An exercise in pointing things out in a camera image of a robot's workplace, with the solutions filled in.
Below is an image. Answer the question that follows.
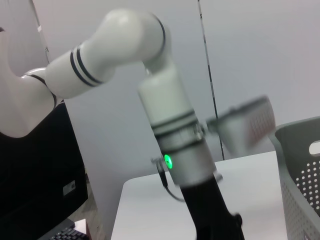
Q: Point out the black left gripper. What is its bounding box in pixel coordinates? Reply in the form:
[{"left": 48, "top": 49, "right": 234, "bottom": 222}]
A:
[{"left": 179, "top": 174, "right": 245, "bottom": 240}]

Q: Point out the white side desk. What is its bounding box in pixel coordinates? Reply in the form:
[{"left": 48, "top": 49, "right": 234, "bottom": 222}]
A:
[{"left": 74, "top": 218, "right": 91, "bottom": 240}]

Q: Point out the black computer monitor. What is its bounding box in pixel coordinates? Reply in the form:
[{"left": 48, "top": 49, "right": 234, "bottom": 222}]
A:
[{"left": 0, "top": 99, "right": 89, "bottom": 240}]

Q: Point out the grey left gripper cable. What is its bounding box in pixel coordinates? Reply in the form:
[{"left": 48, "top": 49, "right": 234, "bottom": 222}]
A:
[{"left": 158, "top": 163, "right": 187, "bottom": 203}]

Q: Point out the grey perforated storage bin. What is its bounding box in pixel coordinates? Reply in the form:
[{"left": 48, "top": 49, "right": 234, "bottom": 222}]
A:
[{"left": 274, "top": 116, "right": 320, "bottom": 240}]

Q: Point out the black computer keyboard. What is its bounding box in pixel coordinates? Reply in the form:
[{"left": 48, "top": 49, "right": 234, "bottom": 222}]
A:
[{"left": 42, "top": 225, "right": 88, "bottom": 240}]

